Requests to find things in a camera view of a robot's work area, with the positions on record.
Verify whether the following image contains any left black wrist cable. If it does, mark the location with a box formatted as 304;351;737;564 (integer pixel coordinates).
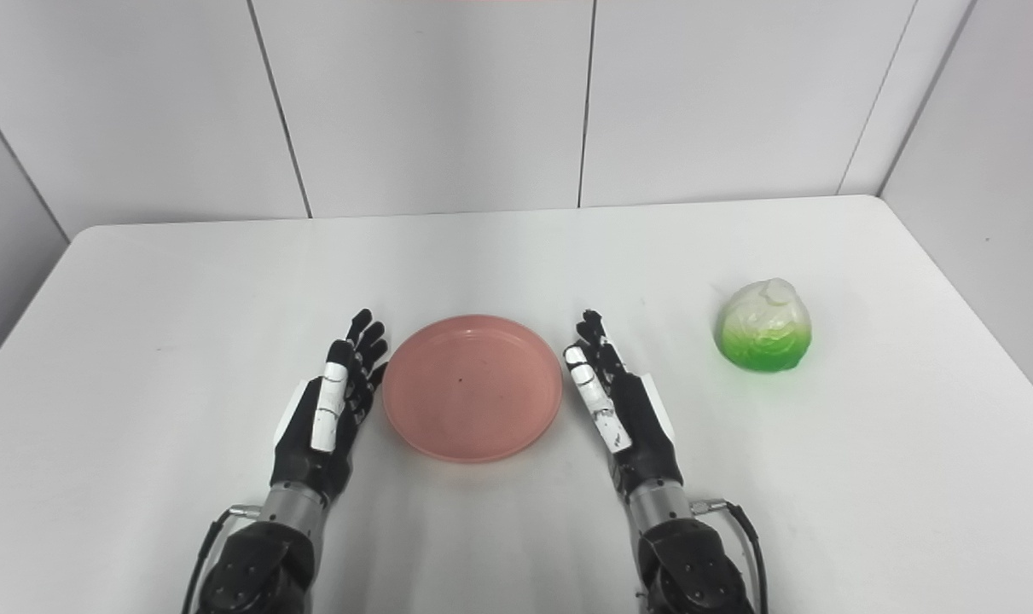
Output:
181;505;263;614

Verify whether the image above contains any green white cabbage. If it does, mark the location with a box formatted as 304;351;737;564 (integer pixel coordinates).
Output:
715;278;813;374

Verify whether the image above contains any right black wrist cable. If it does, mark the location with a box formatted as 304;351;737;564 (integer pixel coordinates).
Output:
691;499;769;614

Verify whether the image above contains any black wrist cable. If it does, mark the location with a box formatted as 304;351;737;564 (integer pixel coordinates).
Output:
691;499;769;614
181;505;263;614

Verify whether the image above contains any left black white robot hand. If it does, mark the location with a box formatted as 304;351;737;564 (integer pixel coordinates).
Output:
270;309;389;504

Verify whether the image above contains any pink round plate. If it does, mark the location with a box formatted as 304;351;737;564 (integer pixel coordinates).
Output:
382;315;564;464

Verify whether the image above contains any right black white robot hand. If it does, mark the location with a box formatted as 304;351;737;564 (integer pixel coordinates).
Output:
564;310;684;495

